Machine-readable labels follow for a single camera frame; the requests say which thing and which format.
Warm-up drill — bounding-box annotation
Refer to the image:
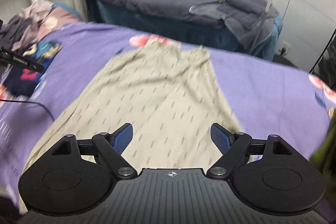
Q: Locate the cream polka dot shirt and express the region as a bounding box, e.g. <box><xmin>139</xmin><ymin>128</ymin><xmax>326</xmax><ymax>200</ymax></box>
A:
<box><xmin>26</xmin><ymin>42</ymin><xmax>242</xmax><ymax>170</ymax></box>

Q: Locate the pile of mixed clothes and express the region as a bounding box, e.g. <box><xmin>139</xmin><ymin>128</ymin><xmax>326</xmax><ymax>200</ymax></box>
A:
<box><xmin>1</xmin><ymin>0</ymin><xmax>82</xmax><ymax>51</ymax></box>

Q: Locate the navy pink printed garment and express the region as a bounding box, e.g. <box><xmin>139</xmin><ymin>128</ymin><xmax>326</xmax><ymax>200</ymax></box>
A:
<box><xmin>3</xmin><ymin>40</ymin><xmax>62</xmax><ymax>97</ymax></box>

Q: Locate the purple floral bed sheet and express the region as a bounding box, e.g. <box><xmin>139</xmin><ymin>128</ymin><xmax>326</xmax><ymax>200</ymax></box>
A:
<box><xmin>1</xmin><ymin>23</ymin><xmax>335</xmax><ymax>213</ymax></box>

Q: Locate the dark green garment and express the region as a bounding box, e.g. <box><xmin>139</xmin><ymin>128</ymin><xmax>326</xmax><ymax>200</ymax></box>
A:
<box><xmin>310</xmin><ymin>109</ymin><xmax>336</xmax><ymax>206</ymax></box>

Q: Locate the massage bed with dark cover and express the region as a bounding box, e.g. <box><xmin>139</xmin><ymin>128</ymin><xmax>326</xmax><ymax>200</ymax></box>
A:
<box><xmin>86</xmin><ymin>0</ymin><xmax>282</xmax><ymax>61</ymax></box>

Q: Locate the grey towel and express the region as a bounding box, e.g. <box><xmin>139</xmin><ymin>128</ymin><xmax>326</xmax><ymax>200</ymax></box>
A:
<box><xmin>189</xmin><ymin>0</ymin><xmax>278</xmax><ymax>52</ymax></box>

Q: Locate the black cable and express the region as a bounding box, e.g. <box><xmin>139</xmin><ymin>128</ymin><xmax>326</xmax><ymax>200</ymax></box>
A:
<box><xmin>0</xmin><ymin>99</ymin><xmax>55</xmax><ymax>119</ymax></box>

